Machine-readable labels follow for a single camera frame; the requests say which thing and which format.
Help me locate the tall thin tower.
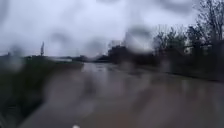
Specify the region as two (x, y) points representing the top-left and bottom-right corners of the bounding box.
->
(40, 41), (46, 57)

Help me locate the wet brown asphalt road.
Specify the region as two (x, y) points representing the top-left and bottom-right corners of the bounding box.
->
(16, 61), (224, 128)

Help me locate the dark hedge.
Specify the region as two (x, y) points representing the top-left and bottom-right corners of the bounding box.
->
(106, 44), (224, 83)

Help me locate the row of bare trees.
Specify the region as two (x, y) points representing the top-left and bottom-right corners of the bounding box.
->
(107, 0), (224, 68)

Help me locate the grass verge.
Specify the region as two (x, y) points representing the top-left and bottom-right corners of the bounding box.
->
(0, 57), (84, 123)

